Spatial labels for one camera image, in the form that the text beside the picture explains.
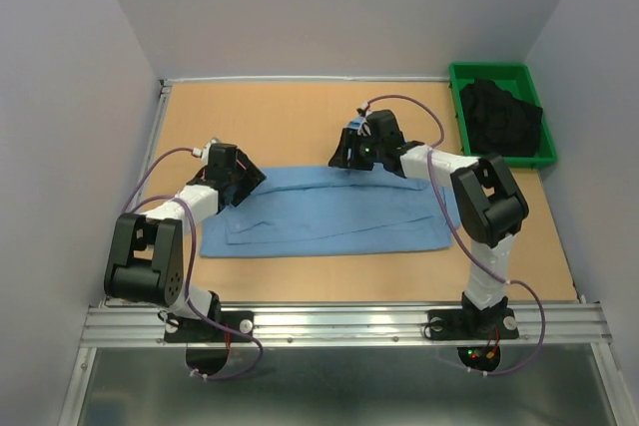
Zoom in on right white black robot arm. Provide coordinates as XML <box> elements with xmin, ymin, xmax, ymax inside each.
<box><xmin>328</xmin><ymin>110</ymin><xmax>529</xmax><ymax>341</ymax></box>

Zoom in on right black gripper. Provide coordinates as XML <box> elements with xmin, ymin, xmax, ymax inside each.
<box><xmin>327</xmin><ymin>127</ymin><xmax>384</xmax><ymax>170</ymax></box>

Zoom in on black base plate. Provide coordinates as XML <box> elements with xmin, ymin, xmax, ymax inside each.
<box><xmin>164</xmin><ymin>309</ymin><xmax>255</xmax><ymax>344</ymax></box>
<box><xmin>426</xmin><ymin>308</ymin><xmax>519</xmax><ymax>341</ymax></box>

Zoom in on purple cable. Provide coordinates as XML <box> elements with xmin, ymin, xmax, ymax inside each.
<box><xmin>122</xmin><ymin>146</ymin><xmax>265</xmax><ymax>381</ymax></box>
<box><xmin>359</xmin><ymin>94</ymin><xmax>545</xmax><ymax>377</ymax></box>

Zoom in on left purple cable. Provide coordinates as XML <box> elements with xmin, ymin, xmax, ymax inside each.
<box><xmin>122</xmin><ymin>146</ymin><xmax>265</xmax><ymax>381</ymax></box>

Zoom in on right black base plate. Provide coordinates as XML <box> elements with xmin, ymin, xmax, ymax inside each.
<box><xmin>426</xmin><ymin>308</ymin><xmax>519</xmax><ymax>341</ymax></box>

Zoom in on aluminium front rail frame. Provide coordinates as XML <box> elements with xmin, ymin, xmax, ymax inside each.
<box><xmin>80</xmin><ymin>301</ymin><xmax>612</xmax><ymax>349</ymax></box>

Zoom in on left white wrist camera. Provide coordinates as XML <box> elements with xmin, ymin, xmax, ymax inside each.
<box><xmin>191</xmin><ymin>137</ymin><xmax>221</xmax><ymax>162</ymax></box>

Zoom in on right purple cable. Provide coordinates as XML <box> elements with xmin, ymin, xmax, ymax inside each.
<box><xmin>359</xmin><ymin>94</ymin><xmax>545</xmax><ymax>377</ymax></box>

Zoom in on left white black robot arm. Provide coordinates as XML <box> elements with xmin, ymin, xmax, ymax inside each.
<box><xmin>104</xmin><ymin>141</ymin><xmax>266</xmax><ymax>344</ymax></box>

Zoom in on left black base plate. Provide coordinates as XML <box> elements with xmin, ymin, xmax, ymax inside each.
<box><xmin>164</xmin><ymin>309</ymin><xmax>255</xmax><ymax>344</ymax></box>

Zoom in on black crumpled shirt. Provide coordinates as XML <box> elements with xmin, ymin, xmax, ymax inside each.
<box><xmin>459</xmin><ymin>79</ymin><xmax>543</xmax><ymax>157</ymax></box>

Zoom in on light blue long sleeve shirt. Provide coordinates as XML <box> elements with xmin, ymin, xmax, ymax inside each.
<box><xmin>200</xmin><ymin>166</ymin><xmax>460</xmax><ymax>258</ymax></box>

